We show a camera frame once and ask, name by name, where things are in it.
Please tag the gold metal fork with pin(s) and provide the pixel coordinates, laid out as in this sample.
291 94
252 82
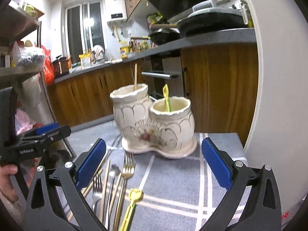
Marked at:
127 173

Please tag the metal shelf rack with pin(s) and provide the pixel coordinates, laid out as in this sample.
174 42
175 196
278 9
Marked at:
15 25

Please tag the white water heater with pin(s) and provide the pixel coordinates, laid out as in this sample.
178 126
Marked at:
115 11

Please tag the red plastic bag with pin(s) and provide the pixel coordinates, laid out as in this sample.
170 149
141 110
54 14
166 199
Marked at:
48 67

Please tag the kitchen window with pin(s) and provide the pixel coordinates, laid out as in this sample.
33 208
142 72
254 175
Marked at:
84 32

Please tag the silver spoon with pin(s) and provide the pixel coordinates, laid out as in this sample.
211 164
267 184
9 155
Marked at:
114 173

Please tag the dark grey kitchen countertop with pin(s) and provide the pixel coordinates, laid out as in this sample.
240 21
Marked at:
230 36

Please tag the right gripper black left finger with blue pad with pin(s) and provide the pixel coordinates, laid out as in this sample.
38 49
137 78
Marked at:
44 210

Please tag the person's left hand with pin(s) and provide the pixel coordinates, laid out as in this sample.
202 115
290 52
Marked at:
7 189

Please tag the oil bottle with white handle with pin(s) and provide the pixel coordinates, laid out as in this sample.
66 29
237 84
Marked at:
246 15

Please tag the clear plastic bag on shelf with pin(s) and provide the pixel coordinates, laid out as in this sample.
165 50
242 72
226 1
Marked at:
28 56

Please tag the wooden chopstick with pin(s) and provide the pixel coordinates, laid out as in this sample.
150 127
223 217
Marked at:
98 171
135 76

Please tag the large black frying pan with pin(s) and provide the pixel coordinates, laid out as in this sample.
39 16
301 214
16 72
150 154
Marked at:
207 20

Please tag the black wok with wooden handle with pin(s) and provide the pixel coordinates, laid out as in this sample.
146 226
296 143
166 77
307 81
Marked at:
161 36

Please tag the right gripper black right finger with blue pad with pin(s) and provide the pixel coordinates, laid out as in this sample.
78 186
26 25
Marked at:
263 208

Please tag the silver metal fork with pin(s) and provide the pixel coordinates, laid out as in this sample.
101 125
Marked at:
96 191

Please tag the cream ceramic double utensil holder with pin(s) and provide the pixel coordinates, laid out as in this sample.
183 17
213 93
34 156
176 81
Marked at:
147 126

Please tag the wooden lower cabinets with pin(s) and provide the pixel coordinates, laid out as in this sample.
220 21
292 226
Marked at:
220 81

